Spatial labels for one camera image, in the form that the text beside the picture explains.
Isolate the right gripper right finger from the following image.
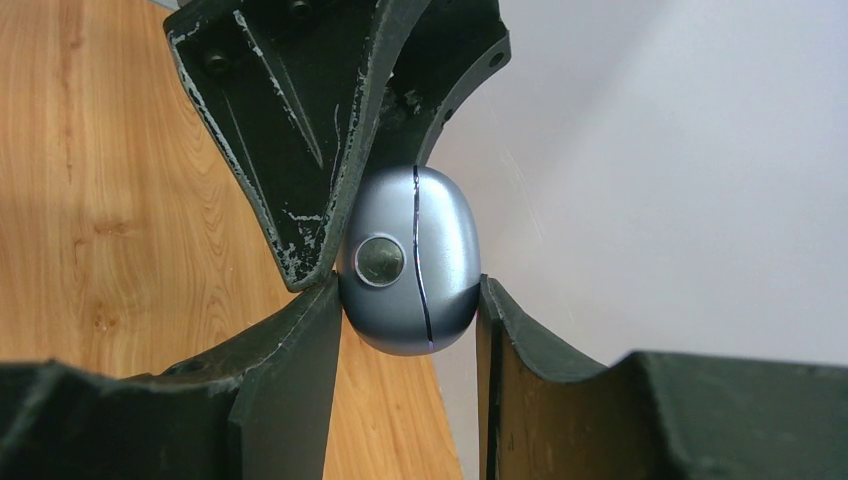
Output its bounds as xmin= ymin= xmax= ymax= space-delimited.
xmin=476 ymin=276 xmax=847 ymax=479

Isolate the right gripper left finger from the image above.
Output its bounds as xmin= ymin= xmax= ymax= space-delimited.
xmin=1 ymin=277 xmax=342 ymax=479

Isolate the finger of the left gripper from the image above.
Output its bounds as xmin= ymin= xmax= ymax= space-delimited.
xmin=364 ymin=0 xmax=511 ymax=176
xmin=163 ymin=1 xmax=426 ymax=292

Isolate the purple earbud charging case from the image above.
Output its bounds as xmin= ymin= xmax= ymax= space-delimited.
xmin=336 ymin=166 xmax=482 ymax=356

